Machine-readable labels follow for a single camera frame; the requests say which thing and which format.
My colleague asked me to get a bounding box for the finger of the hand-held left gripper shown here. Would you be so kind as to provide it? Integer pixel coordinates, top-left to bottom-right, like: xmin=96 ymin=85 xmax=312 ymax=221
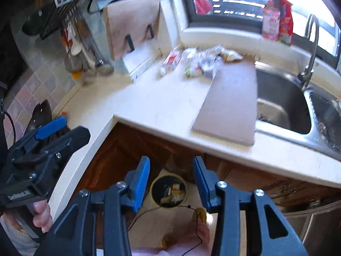
xmin=40 ymin=127 xmax=91 ymax=171
xmin=16 ymin=116 xmax=67 ymax=150

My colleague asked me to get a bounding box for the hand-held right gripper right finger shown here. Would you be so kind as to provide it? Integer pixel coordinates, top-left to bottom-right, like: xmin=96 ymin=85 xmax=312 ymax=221
xmin=192 ymin=156 xmax=309 ymax=256

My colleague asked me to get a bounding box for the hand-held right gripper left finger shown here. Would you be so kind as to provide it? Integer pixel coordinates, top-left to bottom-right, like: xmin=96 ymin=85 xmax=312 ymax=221
xmin=35 ymin=156 xmax=150 ymax=256

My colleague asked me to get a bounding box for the round black trash bin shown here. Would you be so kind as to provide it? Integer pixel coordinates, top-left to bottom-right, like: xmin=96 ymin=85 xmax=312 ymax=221
xmin=150 ymin=174 xmax=187 ymax=208

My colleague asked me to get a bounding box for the person's left forearm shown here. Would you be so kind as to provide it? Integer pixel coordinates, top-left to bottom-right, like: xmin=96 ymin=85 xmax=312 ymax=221
xmin=0 ymin=216 xmax=40 ymax=256

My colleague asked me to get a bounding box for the person's left hand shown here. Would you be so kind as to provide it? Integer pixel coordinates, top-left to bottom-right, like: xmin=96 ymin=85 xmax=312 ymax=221
xmin=32 ymin=200 xmax=54 ymax=232

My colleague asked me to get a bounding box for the black wok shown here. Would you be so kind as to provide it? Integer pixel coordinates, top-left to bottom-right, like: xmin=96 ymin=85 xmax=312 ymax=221
xmin=27 ymin=100 xmax=53 ymax=139

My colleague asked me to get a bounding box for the wooden kitchen cabinet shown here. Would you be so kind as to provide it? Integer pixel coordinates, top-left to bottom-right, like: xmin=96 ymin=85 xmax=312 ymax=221
xmin=77 ymin=123 xmax=341 ymax=256

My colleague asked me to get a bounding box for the metal mesh strainer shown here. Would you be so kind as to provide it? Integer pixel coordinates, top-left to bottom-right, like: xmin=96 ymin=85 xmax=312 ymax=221
xmin=64 ymin=53 xmax=84 ymax=72

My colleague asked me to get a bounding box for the flat cardboard sheet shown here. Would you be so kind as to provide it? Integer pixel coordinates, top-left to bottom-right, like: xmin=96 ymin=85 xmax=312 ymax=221
xmin=191 ymin=57 xmax=258 ymax=147

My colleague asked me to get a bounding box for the white rice paddle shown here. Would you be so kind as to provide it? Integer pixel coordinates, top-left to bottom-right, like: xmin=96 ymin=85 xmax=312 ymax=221
xmin=68 ymin=27 xmax=83 ymax=55

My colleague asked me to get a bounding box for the black range hood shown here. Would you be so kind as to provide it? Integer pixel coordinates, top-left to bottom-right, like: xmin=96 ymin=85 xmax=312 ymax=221
xmin=0 ymin=0 xmax=35 ymax=86

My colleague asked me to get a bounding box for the stainless steel sink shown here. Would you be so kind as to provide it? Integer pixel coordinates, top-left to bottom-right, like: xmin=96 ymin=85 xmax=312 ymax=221
xmin=254 ymin=61 xmax=341 ymax=162

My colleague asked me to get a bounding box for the clear plastic bag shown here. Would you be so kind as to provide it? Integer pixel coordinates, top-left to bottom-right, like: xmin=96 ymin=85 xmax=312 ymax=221
xmin=184 ymin=47 xmax=221 ymax=67

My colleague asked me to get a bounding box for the stainless steel cabinet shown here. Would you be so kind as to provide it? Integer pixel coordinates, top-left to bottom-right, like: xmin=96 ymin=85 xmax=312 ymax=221
xmin=282 ymin=200 xmax=341 ymax=256

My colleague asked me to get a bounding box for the wooden cutting board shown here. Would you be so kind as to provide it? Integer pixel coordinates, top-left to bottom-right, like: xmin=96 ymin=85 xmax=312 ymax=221
xmin=103 ymin=0 xmax=160 ymax=61

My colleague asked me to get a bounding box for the crumpled snack wrapper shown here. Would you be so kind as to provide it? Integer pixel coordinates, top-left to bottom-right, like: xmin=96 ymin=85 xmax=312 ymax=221
xmin=217 ymin=45 xmax=243 ymax=63

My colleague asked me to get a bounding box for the steel faucet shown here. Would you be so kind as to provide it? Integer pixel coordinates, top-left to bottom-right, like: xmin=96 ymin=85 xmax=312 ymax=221
xmin=297 ymin=14 xmax=319 ymax=91

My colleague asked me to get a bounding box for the pink refill pouch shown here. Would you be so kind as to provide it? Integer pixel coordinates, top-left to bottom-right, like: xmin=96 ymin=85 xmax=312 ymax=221
xmin=262 ymin=1 xmax=280 ymax=42

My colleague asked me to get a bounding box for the red spray bottle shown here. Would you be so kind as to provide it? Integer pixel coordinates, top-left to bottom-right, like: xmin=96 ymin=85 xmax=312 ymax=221
xmin=278 ymin=0 xmax=293 ymax=46

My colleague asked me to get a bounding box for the red cloth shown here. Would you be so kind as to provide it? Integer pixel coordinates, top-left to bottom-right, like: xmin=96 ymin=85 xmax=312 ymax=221
xmin=192 ymin=0 xmax=214 ymax=15

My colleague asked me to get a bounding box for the black utensil rail rack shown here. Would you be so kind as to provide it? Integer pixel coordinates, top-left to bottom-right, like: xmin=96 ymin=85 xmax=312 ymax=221
xmin=40 ymin=0 xmax=91 ymax=40

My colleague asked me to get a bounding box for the grey window frame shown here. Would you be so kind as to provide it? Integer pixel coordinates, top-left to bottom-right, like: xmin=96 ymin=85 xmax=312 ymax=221
xmin=178 ymin=0 xmax=341 ymax=67

